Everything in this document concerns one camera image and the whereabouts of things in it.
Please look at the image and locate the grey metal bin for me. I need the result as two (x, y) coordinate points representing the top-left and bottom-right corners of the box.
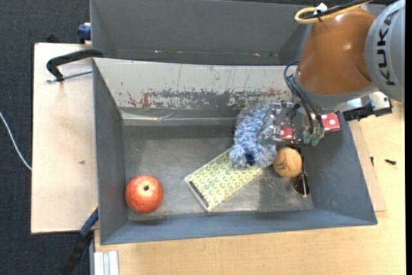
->
(89, 0), (378, 245)

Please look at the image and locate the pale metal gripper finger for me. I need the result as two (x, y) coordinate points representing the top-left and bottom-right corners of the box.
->
(265, 102), (286, 122)
(257, 124), (281, 144)

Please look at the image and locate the red apple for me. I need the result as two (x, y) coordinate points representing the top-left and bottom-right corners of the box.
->
(124, 175), (164, 214)

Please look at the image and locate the red cube with white dots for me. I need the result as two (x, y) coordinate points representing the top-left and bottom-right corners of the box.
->
(321, 112), (341, 133)

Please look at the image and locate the blue and white fluffy cloth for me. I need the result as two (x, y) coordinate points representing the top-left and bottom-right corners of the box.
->
(230, 102), (278, 170)

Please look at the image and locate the green patterned flat box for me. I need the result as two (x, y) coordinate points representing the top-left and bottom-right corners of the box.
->
(184, 147), (265, 213)

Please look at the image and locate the wooden ball with print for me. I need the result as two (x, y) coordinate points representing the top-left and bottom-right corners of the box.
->
(272, 146), (303, 178)

